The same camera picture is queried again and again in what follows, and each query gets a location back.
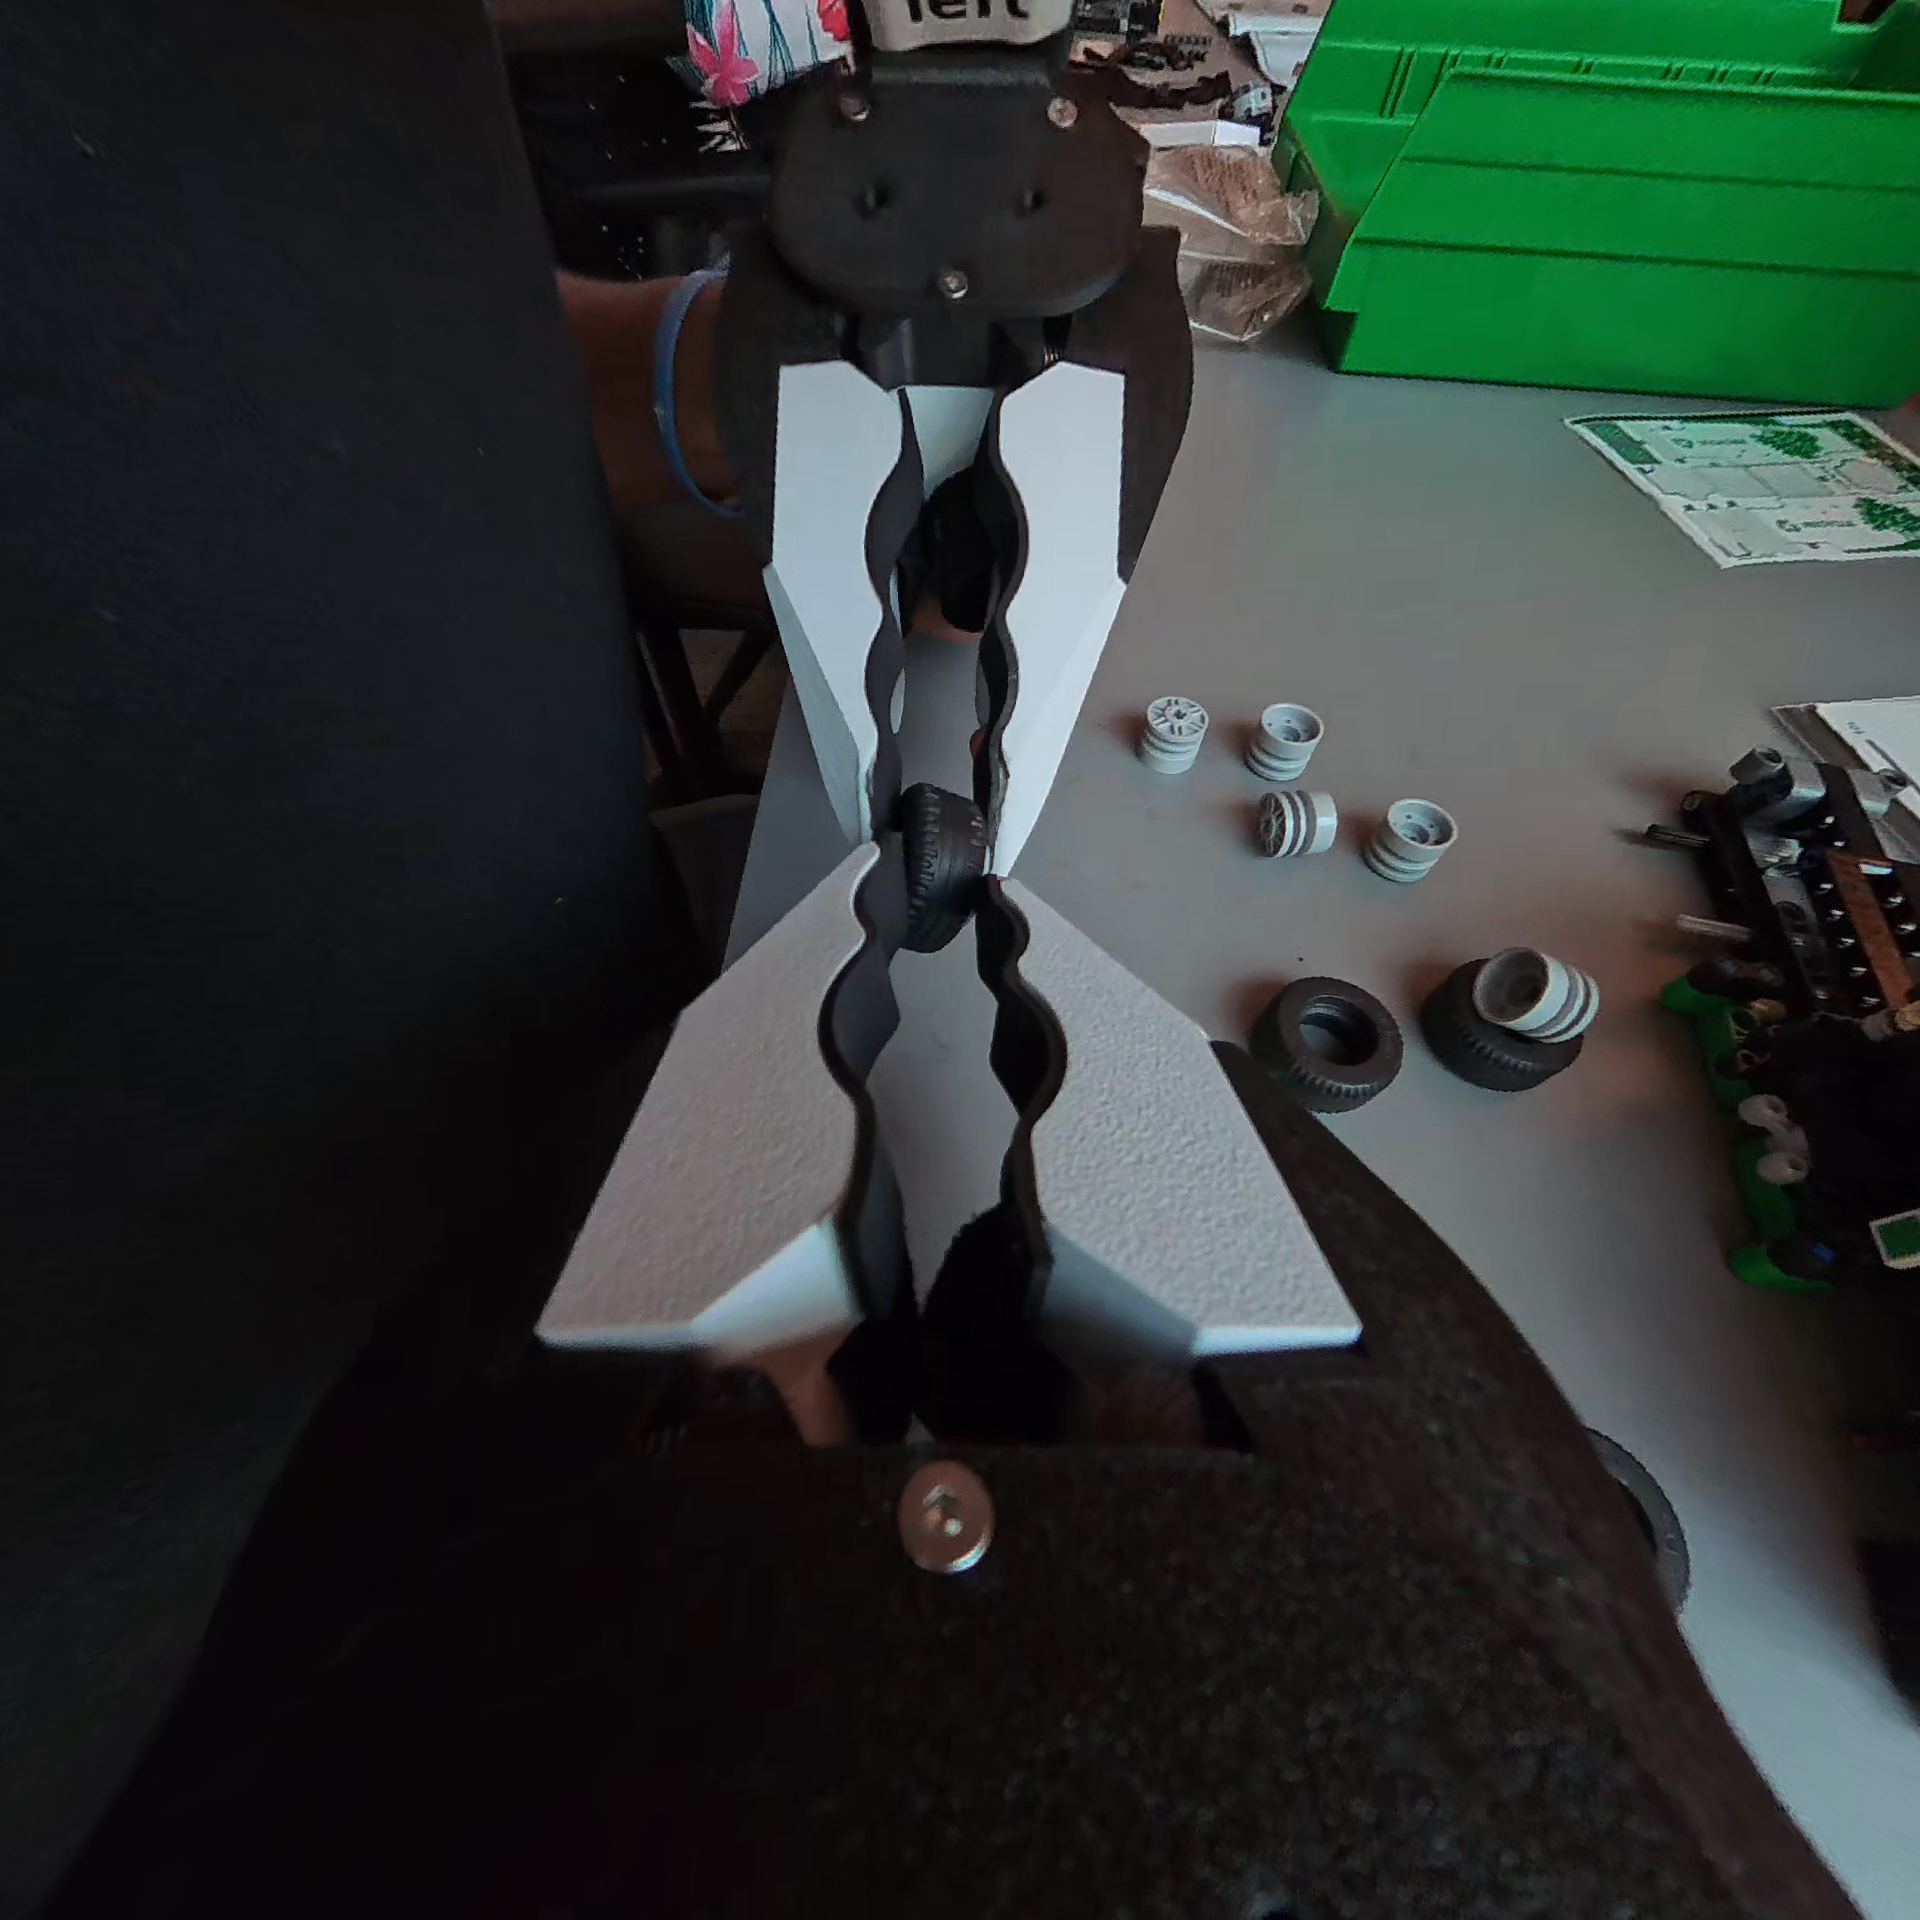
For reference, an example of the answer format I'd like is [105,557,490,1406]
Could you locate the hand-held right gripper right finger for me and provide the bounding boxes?
[971,875,1365,1366]

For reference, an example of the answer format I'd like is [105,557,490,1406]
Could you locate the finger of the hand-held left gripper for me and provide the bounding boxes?
[971,363,1138,879]
[764,363,920,843]

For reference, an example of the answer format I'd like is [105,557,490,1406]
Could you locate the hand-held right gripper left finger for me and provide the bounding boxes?
[530,836,917,1450]

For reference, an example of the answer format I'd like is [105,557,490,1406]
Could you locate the black rubber lego tyre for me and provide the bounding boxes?
[897,781,995,958]
[1423,960,1586,1135]
[1248,975,1405,1115]

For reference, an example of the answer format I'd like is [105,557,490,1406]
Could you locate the person's left forearm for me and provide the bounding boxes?
[556,266,782,606]

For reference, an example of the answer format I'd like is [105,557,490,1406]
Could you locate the scattered small lego pieces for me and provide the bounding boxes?
[1072,0,1325,143]

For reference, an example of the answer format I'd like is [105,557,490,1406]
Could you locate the lego truck model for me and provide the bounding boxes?
[1643,744,1920,1292]

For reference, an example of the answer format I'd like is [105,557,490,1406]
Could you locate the lego instruction booklet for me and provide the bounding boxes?
[1773,694,1920,820]

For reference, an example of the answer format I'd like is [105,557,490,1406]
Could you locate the blue wristband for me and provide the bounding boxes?
[656,256,747,523]

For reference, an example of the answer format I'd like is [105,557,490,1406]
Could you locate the floral sleeve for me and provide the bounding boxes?
[683,0,874,108]

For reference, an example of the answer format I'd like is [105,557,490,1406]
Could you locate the clear plastic bag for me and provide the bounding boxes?
[1146,142,1325,344]

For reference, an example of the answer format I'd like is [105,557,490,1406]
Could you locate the person's dark clothing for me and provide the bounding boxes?
[0,0,734,1920]

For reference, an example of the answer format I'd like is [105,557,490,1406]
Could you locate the green plastic bin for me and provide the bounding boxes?
[1273,0,1920,207]
[1317,67,1920,408]

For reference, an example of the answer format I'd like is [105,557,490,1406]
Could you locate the green white sticker sheet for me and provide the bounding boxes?
[1564,408,1920,572]

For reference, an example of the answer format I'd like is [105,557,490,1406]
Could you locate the round desk cable grommet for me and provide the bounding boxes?
[1575,1425,1695,1616]

